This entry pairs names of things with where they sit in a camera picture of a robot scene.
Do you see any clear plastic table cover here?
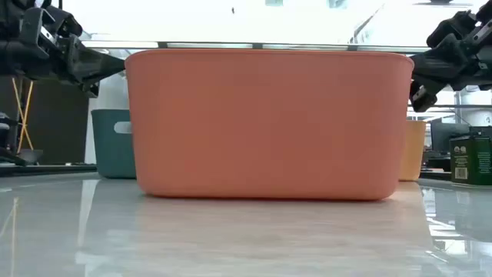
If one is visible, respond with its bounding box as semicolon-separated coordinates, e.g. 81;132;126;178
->
0;172;492;277

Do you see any teal plastic bin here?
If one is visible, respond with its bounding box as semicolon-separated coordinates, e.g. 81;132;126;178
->
91;108;138;180

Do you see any yellow plastic bin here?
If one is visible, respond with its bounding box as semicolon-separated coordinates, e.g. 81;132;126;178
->
398;120;427;182

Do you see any dark round stand base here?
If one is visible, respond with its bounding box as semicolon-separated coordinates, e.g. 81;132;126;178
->
17;149;44;165

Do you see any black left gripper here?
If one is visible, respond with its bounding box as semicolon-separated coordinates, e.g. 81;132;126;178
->
21;5;126;98

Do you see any black background monitor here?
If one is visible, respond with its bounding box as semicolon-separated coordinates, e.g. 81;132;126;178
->
430;122;470;154
469;125;492;138

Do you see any dark green spice tin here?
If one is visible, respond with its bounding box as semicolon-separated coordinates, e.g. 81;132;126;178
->
449;134;492;187

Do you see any orange plastic bin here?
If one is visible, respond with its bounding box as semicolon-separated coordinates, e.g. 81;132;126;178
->
124;48;415;202

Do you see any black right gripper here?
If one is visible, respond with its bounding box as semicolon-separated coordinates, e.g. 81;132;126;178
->
409;0;492;113

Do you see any black background equipment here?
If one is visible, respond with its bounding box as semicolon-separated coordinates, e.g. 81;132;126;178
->
0;111;20;166

